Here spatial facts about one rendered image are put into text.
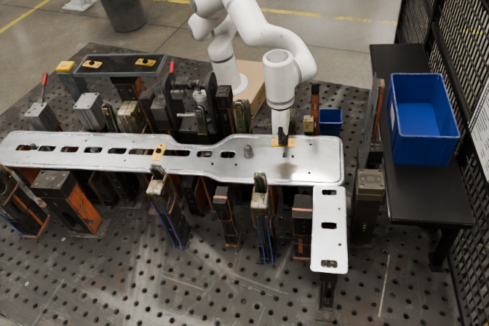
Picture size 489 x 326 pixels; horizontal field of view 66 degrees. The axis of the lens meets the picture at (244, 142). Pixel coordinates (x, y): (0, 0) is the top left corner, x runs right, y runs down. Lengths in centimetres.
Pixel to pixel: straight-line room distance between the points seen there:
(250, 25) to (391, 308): 99
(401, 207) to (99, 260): 112
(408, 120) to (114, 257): 121
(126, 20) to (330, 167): 349
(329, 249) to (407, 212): 25
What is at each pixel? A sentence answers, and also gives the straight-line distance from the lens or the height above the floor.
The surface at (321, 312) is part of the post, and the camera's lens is 137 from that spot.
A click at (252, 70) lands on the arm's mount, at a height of 81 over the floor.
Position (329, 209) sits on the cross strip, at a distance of 120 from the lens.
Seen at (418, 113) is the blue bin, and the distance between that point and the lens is 148.
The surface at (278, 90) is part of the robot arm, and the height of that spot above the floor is 133.
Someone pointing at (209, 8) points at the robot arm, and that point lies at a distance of 138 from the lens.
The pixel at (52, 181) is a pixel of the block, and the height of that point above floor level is 103.
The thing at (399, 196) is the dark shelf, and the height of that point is 103.
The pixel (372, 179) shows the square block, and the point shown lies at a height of 106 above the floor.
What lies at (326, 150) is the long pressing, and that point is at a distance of 135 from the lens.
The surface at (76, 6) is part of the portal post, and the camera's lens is 550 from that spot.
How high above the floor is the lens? 200
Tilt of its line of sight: 46 degrees down
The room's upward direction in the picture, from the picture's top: 10 degrees counter-clockwise
